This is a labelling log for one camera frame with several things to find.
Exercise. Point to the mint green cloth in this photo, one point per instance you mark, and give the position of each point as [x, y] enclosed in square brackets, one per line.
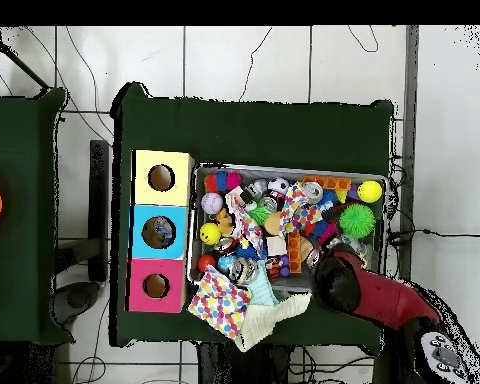
[262, 290]

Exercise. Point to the crushed red black can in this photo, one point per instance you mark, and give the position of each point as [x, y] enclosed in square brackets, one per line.
[314, 256]

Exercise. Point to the large polka dot cloth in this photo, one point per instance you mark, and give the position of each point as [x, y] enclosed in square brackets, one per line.
[220, 304]

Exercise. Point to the cream muslin cloth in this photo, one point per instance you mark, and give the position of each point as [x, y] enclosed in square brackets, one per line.
[264, 324]

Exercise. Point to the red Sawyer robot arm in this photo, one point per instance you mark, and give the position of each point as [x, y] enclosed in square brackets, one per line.
[384, 300]

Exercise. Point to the wooden box with three holes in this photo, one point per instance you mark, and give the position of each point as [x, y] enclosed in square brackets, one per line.
[144, 240]

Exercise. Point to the shallow clear bin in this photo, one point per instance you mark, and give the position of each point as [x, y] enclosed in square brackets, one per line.
[382, 216]

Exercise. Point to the white baseball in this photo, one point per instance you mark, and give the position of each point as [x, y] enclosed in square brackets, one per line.
[212, 202]

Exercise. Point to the rainbow spiky toy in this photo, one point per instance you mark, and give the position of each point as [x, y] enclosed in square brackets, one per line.
[224, 182]

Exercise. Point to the yellow smiley ball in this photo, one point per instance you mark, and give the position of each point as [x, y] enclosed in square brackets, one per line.
[210, 233]

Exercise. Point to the black and white soccer ball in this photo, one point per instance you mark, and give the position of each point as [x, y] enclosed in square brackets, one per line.
[278, 187]

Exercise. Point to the small polka dot cloth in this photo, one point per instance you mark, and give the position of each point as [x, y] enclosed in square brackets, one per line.
[292, 210]

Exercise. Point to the crushed silver can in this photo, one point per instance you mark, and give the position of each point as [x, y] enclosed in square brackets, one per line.
[312, 193]

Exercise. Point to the large green spiky ball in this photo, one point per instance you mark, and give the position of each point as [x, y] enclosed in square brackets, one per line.
[357, 220]

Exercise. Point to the black flat panel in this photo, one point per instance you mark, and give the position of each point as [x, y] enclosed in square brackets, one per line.
[99, 208]

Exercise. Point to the grey floor stand base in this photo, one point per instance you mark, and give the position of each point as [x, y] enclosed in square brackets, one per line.
[76, 298]

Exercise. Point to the green covered side table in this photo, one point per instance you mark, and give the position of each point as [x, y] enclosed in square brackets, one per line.
[24, 240]

